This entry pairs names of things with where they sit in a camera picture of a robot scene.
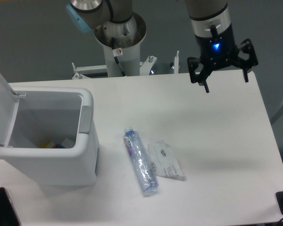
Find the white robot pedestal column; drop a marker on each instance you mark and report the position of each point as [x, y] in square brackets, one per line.
[121, 45]

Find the white pedestal base frame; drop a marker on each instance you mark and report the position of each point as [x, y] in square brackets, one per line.
[148, 67]

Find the clear crushed plastic bottle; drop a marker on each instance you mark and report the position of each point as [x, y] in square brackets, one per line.
[140, 161]

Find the white trash can lid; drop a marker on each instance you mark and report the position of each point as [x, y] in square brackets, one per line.
[9, 103]

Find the white trash can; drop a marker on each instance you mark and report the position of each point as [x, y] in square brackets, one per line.
[49, 134]

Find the black smartphone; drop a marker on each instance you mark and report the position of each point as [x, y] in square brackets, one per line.
[8, 214]

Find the white trash in can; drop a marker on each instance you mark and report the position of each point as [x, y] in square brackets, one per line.
[67, 143]

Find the yellow trash in can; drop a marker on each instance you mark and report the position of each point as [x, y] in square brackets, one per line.
[45, 145]

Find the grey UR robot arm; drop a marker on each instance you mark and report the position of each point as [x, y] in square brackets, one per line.
[88, 14]

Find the white plastic wrapper bag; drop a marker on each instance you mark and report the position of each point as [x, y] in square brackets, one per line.
[164, 160]

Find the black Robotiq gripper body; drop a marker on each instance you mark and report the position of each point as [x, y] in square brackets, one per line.
[218, 50]

